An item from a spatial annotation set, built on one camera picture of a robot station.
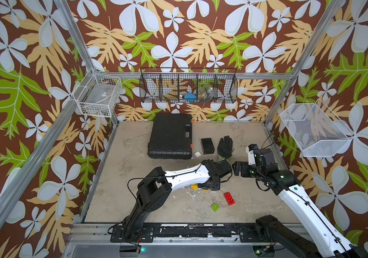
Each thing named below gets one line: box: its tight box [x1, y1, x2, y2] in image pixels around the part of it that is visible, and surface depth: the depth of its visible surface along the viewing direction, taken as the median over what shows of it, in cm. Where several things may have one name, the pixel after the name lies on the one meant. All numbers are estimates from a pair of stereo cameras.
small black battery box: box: [201, 138, 215, 155], surface depth 103 cm
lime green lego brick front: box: [210, 203, 221, 213], surface depth 83 cm
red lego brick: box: [223, 191, 236, 206], surface depth 86 cm
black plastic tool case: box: [147, 113, 193, 160], surface depth 103 cm
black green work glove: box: [217, 135, 233, 159], surface depth 106 cm
